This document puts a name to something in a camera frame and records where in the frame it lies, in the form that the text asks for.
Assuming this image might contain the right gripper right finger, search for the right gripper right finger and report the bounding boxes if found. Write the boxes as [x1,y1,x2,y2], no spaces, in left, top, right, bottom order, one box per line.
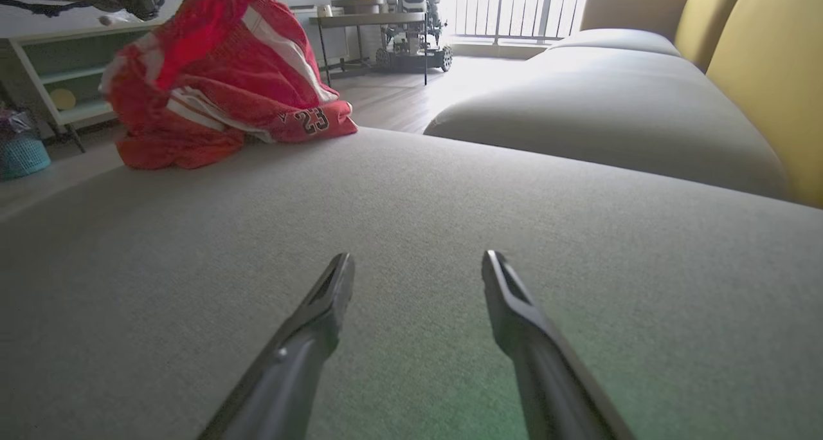
[481,250,637,440]

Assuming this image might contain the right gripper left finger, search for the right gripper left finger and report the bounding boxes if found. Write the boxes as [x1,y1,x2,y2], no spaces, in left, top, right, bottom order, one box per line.
[198,252,356,440]

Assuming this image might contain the red shorts with white stripes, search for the red shorts with white stripes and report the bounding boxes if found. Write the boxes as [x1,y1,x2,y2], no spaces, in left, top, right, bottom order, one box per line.
[100,0,359,170]

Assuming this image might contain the white and green shelf unit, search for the white and green shelf unit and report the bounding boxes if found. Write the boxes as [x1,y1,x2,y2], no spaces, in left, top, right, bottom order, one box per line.
[0,22,161,152]

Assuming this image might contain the crumpled plastic bag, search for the crumpled plastic bag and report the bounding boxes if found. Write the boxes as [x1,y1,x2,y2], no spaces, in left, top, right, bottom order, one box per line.
[0,109,39,140]

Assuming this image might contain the large grey sofa seat cushion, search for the large grey sofa seat cushion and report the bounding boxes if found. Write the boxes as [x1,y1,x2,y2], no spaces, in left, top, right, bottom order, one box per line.
[0,126,823,440]

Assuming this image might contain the teal woven basket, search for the teal woven basket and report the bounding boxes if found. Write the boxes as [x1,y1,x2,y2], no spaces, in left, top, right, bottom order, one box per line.
[0,131,52,181]

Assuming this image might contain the dark round tray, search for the dark round tray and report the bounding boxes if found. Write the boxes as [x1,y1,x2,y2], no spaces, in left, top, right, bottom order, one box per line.
[331,0,386,15]

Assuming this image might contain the dark side table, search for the dark side table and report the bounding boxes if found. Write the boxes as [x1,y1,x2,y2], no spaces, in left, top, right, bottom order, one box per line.
[309,12,430,87]

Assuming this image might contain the wheeled robot in background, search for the wheeled robot in background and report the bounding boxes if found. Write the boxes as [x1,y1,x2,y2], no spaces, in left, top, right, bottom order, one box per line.
[376,0,454,74]

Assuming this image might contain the balcony window railing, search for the balcony window railing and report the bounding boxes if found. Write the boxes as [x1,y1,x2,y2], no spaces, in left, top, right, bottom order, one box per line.
[450,0,595,45]

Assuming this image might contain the yellow sofa back cushion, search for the yellow sofa back cushion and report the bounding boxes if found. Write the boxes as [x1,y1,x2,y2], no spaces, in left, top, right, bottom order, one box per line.
[674,0,754,73]
[705,0,823,209]

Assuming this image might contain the beige sofa armrest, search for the beige sofa armrest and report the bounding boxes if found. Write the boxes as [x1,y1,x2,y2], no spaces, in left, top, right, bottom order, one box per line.
[579,0,705,42]

